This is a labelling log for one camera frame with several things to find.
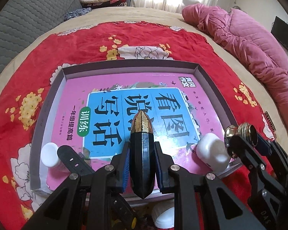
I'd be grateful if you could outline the small glass jar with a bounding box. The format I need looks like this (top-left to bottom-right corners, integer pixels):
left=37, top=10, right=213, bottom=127
left=224, top=122, right=258, bottom=148

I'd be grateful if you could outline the black yellow wrist watch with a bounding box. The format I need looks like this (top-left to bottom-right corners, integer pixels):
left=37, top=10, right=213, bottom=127
left=56, top=145, right=137, bottom=230

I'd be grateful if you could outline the white bottle cap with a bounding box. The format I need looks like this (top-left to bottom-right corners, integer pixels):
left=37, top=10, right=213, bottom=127
left=151, top=199, right=175, bottom=229

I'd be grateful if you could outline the white earbuds case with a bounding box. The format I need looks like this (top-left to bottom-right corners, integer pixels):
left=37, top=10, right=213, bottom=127
left=195, top=133, right=231, bottom=173

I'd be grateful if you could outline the black gold pointed case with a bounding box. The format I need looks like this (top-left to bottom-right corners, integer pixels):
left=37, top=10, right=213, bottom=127
left=129, top=110, right=156, bottom=199

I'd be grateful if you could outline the white pill bottle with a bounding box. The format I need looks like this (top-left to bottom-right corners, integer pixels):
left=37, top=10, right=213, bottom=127
left=40, top=142, right=62, bottom=169

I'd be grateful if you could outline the pink children's book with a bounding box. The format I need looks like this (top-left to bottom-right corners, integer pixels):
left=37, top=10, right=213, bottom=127
left=39, top=71, right=231, bottom=196

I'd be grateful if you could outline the red floral blanket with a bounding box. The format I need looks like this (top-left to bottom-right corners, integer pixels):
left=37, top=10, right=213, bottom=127
left=0, top=21, right=273, bottom=229

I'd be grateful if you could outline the black television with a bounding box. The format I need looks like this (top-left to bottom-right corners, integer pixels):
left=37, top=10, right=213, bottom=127
left=271, top=16, right=288, bottom=50

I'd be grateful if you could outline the pink quilt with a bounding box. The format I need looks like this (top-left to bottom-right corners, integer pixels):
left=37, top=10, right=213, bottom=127
left=182, top=3, right=288, bottom=131

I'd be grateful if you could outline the grey cardboard tray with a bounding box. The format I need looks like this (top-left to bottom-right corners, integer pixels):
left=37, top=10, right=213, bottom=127
left=29, top=59, right=237, bottom=196

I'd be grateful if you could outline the beige bed sheet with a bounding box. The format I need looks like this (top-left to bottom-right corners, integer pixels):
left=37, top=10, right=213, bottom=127
left=0, top=7, right=288, bottom=154

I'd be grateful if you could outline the blue patterned cloth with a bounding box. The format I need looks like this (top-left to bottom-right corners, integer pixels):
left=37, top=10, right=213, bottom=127
left=64, top=7, right=91, bottom=21

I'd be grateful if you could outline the grey quilted headboard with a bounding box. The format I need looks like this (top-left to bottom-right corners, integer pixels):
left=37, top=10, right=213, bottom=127
left=0, top=0, right=81, bottom=74

